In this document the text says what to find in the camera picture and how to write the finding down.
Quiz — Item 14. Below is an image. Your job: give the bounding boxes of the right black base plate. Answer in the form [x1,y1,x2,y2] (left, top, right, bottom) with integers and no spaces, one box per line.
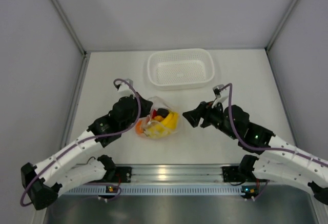
[221,166,255,186]

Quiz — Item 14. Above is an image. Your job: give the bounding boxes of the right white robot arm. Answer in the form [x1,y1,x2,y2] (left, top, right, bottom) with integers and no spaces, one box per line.
[182,101,327,205]

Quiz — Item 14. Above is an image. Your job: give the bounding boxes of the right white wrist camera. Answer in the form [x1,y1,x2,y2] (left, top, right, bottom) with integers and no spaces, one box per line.
[212,85,229,108]

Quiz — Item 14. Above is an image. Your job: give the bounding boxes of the orange fake food piece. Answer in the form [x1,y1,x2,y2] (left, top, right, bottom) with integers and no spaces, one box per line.
[153,115,165,122]

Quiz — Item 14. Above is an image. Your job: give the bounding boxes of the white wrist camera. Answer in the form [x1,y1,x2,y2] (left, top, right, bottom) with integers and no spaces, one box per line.
[212,85,229,108]
[114,78,133,96]

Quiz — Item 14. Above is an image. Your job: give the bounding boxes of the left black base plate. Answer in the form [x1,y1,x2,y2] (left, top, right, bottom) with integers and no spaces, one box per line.
[111,166,132,184]

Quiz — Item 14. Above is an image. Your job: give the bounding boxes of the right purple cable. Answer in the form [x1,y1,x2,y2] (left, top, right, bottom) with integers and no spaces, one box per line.
[220,83,328,201]

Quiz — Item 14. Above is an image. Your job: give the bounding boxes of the clear zip top bag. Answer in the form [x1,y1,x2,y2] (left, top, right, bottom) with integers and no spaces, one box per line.
[139,96,182,140]

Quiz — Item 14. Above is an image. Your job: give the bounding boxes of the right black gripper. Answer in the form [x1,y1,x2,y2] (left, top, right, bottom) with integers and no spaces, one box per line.
[183,98,239,140]

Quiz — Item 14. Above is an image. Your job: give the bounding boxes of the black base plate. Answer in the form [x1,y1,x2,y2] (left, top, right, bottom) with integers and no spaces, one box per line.
[221,166,255,186]
[111,166,132,184]

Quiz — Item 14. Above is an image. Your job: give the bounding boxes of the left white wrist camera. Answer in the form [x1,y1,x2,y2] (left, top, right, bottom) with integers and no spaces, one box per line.
[114,78,133,96]

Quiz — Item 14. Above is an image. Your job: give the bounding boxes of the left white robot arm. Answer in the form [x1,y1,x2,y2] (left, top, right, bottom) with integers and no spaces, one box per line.
[20,95,153,210]

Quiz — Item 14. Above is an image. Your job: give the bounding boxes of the aluminium mounting rail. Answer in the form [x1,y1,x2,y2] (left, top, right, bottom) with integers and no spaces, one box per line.
[61,164,312,185]

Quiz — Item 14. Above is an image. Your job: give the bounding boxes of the purple cable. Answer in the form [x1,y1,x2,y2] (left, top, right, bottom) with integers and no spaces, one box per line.
[220,83,328,201]
[19,78,142,207]

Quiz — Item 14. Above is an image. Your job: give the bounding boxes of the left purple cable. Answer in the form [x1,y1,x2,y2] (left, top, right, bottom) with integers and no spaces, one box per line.
[19,78,142,207]

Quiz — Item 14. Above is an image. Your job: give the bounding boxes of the orange fake carrot slices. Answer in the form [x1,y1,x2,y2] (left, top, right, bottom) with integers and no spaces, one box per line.
[135,119,148,136]

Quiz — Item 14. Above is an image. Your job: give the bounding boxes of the yellow fake banana bunch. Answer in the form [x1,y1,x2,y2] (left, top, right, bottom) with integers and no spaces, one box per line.
[160,112,179,130]

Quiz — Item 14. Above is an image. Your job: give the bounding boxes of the white perforated plastic basket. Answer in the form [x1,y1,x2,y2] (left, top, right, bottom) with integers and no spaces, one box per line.
[147,48,215,91]

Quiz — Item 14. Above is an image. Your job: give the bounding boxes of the slotted grey cable duct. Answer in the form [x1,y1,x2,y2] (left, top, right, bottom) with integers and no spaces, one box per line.
[65,185,256,196]

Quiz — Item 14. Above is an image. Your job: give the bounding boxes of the red fake fruit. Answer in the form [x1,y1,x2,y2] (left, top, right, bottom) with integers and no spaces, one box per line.
[153,109,162,117]

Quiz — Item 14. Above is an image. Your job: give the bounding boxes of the dark fake plum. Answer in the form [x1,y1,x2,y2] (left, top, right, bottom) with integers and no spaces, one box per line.
[159,108,170,118]

